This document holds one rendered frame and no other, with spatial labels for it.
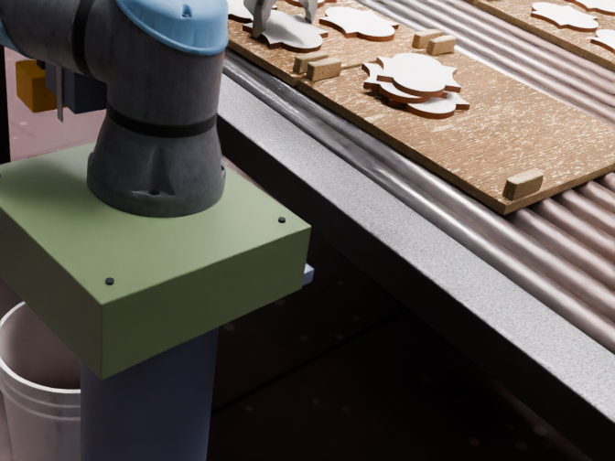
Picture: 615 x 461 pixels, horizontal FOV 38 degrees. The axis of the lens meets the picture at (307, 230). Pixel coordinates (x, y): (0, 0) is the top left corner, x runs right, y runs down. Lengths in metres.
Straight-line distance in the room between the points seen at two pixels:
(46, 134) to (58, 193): 2.21
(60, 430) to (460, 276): 0.90
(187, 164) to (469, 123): 0.53
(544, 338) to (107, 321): 0.44
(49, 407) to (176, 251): 0.78
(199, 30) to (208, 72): 0.05
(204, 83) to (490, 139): 0.52
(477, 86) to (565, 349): 0.62
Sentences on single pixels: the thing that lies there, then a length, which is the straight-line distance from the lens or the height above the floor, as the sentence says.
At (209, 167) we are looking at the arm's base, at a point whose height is 1.01.
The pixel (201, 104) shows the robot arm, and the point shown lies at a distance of 0.90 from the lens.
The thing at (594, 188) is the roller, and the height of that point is 0.92.
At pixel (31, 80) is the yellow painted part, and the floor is 0.69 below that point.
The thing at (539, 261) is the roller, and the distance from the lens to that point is 1.07.
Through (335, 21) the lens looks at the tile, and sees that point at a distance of 1.59.
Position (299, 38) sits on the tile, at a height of 0.95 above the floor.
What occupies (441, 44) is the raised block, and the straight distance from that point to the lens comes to 1.54.
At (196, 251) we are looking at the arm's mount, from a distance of 0.89.
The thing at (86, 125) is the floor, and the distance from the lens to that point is 3.24.
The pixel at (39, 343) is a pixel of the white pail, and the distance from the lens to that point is 1.86.
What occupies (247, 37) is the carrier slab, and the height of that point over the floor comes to 0.94.
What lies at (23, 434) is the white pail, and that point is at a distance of 1.73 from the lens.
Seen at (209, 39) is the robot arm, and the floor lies 1.15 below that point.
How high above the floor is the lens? 1.46
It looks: 32 degrees down
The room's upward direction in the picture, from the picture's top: 9 degrees clockwise
